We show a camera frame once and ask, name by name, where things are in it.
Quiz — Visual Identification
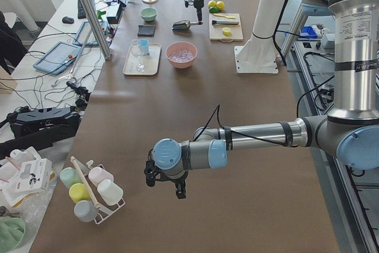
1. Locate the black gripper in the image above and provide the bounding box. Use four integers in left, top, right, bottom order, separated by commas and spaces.
184, 0, 204, 25
144, 149, 187, 199

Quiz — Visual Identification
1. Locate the steel ice scoop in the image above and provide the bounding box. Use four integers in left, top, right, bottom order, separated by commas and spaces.
172, 20, 203, 31

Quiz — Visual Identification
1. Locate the clear ice cubes pile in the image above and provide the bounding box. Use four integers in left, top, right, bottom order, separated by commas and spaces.
169, 49, 194, 62

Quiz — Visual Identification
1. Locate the light blue cup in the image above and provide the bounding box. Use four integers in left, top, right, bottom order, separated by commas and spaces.
140, 39, 149, 56

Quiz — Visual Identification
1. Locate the white cup on rack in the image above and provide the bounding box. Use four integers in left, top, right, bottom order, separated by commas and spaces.
97, 179, 124, 206

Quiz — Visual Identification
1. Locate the pink cup on rack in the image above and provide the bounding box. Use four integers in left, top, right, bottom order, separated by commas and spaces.
88, 166, 114, 187

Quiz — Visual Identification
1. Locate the grey cup on rack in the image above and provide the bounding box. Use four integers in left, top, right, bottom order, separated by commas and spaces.
74, 200, 98, 223

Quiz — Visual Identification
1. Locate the yellow cup on rack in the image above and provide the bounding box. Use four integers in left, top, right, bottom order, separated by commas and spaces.
69, 183, 91, 204

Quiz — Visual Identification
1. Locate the green cup on rack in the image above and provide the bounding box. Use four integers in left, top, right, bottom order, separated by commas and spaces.
59, 167, 82, 189

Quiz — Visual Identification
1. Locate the green lime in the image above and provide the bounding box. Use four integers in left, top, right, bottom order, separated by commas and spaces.
208, 7, 219, 14

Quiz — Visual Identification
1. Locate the yellow plastic knife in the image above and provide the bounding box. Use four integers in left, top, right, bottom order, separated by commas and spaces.
212, 13, 236, 19

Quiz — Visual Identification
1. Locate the whole yellow lemon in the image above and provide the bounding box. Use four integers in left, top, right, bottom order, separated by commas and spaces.
216, 1, 225, 11

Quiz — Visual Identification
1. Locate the bamboo cutting board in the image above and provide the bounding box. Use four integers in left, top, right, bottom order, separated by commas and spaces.
208, 13, 243, 41

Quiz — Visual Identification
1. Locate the half lemon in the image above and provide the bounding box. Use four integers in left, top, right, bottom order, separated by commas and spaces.
222, 27, 231, 35

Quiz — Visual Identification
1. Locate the pink bowl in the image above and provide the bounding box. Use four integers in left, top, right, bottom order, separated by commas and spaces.
166, 41, 198, 69

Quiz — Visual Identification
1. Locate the grey folded cloth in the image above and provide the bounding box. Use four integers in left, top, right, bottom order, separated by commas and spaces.
137, 25, 156, 37

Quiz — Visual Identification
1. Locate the clear wine glass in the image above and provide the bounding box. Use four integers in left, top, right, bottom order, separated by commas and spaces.
130, 39, 146, 72

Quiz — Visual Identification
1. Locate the cream serving tray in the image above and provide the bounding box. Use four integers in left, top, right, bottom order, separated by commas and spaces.
123, 43, 161, 76

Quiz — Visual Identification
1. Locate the blue storage bin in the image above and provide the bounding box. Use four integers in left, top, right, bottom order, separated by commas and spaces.
300, 25, 321, 39

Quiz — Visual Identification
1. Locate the blue teach pendant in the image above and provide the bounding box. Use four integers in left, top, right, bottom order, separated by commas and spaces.
33, 41, 81, 75
73, 21, 98, 47

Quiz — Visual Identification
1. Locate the black keyboard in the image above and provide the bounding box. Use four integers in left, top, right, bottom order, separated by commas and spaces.
77, 0, 96, 20

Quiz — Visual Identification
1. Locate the black computer mouse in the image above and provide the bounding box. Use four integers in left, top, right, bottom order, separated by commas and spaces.
62, 16, 75, 24

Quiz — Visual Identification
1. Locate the white product box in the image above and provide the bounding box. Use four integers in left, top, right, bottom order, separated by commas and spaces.
14, 158, 52, 194

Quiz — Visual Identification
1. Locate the green plastic bowl stack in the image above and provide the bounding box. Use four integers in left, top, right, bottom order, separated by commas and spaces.
1, 217, 25, 252

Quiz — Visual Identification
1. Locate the white wire rack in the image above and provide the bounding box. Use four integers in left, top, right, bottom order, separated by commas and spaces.
70, 156, 126, 225

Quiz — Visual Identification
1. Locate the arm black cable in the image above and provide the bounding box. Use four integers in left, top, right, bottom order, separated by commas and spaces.
192, 0, 337, 149

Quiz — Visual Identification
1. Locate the aluminium frame post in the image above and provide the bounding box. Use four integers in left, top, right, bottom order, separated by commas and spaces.
80, 0, 111, 60

